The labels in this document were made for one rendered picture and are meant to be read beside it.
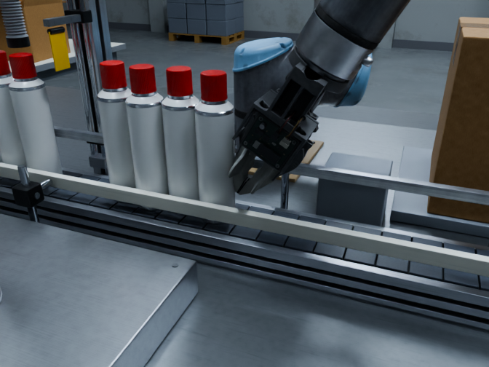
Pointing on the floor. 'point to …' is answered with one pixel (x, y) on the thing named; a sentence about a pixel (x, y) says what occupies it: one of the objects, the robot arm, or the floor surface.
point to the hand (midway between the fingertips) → (244, 183)
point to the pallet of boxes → (206, 20)
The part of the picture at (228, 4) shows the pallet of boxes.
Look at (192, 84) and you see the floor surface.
